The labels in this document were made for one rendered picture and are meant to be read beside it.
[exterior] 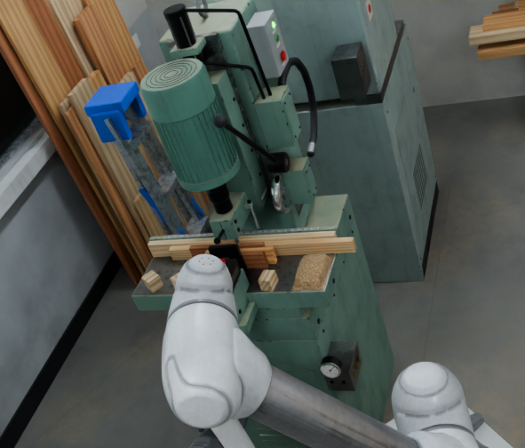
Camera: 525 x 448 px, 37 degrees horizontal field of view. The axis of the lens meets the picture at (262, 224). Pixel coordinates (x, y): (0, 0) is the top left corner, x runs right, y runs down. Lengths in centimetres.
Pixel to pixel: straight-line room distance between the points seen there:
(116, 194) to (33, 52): 71
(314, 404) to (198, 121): 86
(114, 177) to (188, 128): 164
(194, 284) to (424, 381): 58
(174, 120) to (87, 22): 183
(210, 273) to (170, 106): 67
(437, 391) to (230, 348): 56
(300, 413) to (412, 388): 37
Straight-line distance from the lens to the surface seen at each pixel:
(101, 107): 295
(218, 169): 209
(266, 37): 223
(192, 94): 199
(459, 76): 451
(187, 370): 131
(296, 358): 235
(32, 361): 363
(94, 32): 382
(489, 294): 333
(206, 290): 143
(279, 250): 228
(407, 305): 335
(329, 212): 257
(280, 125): 224
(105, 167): 363
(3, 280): 348
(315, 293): 214
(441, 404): 174
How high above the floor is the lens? 228
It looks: 34 degrees down
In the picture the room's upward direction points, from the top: 20 degrees counter-clockwise
